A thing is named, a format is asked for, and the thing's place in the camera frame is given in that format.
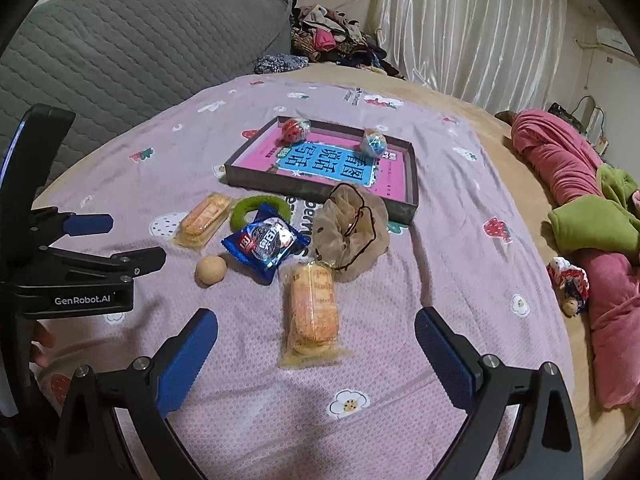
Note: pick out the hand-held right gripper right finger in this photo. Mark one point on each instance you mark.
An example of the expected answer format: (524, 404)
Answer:
(445, 355)

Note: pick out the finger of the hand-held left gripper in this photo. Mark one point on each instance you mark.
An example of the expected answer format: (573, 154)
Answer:
(120, 262)
(90, 225)

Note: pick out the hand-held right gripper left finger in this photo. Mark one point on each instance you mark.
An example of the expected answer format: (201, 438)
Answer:
(187, 360)

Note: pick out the beige round ball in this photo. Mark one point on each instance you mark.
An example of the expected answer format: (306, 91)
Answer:
(210, 271)

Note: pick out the small orange cake packet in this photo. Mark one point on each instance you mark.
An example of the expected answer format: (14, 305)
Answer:
(202, 220)

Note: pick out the large orange cracker packet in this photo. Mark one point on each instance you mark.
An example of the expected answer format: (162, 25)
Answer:
(312, 310)

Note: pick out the beige mesh pouch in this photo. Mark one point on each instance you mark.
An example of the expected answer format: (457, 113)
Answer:
(350, 230)

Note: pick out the pink and blue shallow box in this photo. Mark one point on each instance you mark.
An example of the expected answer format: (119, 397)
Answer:
(320, 192)

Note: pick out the person's left hand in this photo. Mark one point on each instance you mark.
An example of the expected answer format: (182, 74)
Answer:
(42, 345)

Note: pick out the purple printed blanket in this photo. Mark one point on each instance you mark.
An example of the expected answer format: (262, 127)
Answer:
(450, 260)

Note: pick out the blue snack packet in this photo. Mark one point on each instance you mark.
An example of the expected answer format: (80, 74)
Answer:
(265, 245)

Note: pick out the small doll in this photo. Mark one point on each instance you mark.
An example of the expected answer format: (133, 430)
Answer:
(567, 280)

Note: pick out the grey quilted headboard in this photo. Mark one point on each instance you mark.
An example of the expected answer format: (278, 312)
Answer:
(125, 60)

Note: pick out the green cloth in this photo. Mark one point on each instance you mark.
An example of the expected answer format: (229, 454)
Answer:
(595, 225)

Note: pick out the red toy egg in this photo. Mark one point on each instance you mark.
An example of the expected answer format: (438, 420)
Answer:
(296, 130)

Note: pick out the blue toy egg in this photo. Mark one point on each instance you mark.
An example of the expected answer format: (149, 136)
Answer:
(374, 142)

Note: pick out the pink blanket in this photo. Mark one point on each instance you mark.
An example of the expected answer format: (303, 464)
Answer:
(560, 160)

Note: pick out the pink picture book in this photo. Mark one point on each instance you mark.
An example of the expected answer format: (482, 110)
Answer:
(325, 140)

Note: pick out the brown cloth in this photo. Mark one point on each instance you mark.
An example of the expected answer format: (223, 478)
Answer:
(504, 117)

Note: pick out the blue patterned cloth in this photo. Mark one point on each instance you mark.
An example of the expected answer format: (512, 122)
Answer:
(280, 64)

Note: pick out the dark bag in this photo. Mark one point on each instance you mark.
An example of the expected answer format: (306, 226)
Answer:
(565, 115)

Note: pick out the pile of clothes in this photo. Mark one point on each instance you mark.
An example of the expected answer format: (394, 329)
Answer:
(335, 40)

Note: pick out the white pleated curtain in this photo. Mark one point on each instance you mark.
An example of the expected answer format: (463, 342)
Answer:
(465, 25)

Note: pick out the white air conditioner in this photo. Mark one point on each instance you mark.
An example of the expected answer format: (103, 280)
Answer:
(615, 39)

